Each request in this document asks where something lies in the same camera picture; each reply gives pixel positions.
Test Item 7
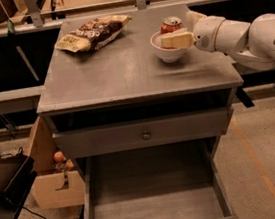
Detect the orange fruit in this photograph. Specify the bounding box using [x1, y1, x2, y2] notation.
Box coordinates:
[53, 151, 65, 163]

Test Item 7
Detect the round metal drawer knob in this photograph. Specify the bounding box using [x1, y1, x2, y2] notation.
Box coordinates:
[142, 131, 151, 141]

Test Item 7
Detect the grey wooden cabinet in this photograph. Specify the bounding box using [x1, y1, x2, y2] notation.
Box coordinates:
[24, 0, 263, 219]

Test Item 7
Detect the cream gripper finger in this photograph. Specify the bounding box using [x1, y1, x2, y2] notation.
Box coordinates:
[185, 10, 206, 28]
[160, 29, 196, 49]

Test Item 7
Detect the wooden box with handle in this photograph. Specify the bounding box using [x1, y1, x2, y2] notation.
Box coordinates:
[25, 116, 85, 210]

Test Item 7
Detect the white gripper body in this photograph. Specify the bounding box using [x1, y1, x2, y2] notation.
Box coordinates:
[193, 16, 226, 53]

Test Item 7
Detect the grey top drawer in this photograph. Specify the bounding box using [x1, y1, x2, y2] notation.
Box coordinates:
[53, 107, 233, 159]

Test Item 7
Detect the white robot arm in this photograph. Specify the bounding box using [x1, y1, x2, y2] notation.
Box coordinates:
[159, 10, 275, 71]

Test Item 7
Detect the open grey bottom drawer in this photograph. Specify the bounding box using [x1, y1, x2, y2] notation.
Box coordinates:
[84, 141, 247, 219]

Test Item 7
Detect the brown chip bag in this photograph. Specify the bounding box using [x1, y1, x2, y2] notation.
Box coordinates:
[54, 14, 131, 53]

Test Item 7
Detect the red coke can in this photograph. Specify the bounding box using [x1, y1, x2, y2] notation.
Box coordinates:
[160, 16, 183, 34]

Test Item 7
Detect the black bin on left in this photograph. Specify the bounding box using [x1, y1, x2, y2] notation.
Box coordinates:
[0, 150, 36, 219]

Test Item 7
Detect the white ceramic bowl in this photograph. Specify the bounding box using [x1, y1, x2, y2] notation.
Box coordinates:
[150, 31, 186, 63]

